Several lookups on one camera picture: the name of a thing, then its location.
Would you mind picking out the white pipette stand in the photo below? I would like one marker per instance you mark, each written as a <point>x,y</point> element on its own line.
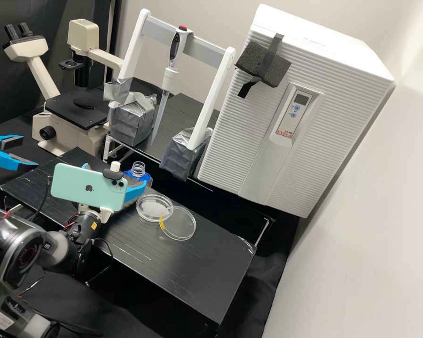
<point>211,102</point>

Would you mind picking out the white incubator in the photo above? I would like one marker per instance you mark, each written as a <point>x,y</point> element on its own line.
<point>331,53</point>

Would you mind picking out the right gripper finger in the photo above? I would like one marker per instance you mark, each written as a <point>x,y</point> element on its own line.
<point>137,192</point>

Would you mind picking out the grey taped block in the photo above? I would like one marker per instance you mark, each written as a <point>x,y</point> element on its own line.
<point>178,158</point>
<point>132,119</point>

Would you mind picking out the black platform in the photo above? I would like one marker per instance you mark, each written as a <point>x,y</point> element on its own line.
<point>169,260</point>
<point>178,112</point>
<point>232,207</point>

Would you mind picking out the petri dish lid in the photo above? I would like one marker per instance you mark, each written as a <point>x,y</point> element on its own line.
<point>179,225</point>

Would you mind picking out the petri dish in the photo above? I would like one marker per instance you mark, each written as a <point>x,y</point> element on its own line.
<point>154,207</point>

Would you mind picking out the incubator door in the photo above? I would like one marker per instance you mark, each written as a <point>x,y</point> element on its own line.
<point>253,141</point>

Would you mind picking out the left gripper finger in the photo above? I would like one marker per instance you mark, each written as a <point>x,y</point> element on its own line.
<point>11,142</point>
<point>86,165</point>
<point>12,162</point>

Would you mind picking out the right wrist camera phone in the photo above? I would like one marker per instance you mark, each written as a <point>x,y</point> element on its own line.
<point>81,185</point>

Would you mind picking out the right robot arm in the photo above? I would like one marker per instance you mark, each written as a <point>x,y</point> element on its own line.
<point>24,246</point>

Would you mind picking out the pipette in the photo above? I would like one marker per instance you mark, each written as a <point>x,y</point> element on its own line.
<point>171,70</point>

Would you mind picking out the cream microscope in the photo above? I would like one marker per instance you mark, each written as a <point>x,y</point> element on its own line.
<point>67,119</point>

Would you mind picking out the blue bottle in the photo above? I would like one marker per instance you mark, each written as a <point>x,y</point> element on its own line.
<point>138,169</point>

